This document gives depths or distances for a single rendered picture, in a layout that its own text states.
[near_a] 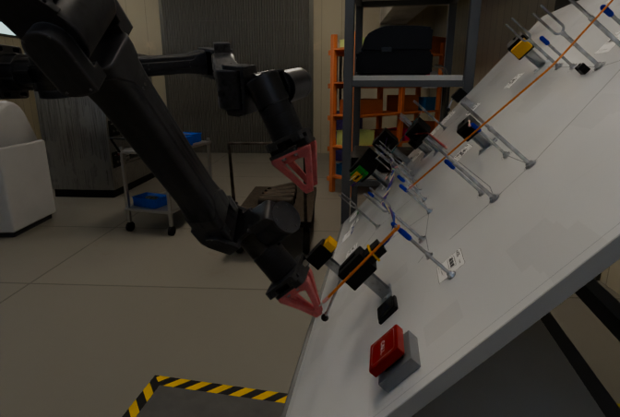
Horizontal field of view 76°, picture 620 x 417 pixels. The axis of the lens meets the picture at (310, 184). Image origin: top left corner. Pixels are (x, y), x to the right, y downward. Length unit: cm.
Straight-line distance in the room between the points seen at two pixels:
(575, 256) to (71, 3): 52
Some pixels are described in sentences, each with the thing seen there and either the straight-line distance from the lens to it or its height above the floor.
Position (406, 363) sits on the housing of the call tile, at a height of 111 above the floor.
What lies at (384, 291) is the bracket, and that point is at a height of 107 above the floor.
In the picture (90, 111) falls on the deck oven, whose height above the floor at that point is 112.
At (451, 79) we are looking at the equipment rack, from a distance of 166.
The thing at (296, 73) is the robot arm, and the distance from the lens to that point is 72.
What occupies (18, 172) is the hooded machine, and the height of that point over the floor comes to 61.
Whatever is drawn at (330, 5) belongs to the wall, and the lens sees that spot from 866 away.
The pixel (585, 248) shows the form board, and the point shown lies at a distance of 46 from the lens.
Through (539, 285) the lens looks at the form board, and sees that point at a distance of 46.
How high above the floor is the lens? 142
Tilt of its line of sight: 14 degrees down
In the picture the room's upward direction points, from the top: straight up
